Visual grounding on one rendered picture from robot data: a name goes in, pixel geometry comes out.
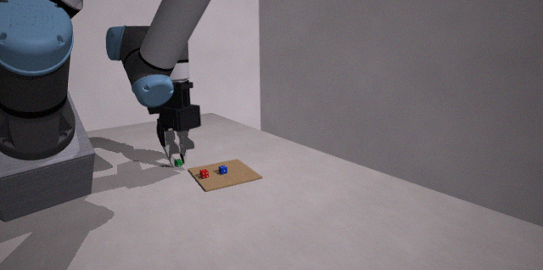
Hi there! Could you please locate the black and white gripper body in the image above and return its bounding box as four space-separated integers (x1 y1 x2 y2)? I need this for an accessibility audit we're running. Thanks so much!
159 80 201 132

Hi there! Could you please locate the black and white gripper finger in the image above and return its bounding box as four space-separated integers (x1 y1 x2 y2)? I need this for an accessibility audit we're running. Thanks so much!
157 118 181 167
176 130 195 164

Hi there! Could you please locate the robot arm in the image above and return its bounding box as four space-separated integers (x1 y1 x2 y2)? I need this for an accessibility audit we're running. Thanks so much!
0 0 210 160

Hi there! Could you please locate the tan mat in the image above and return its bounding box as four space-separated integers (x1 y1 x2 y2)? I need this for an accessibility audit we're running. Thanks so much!
188 159 262 192

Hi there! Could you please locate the red die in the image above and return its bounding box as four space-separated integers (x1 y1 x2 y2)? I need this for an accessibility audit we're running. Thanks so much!
200 169 209 178

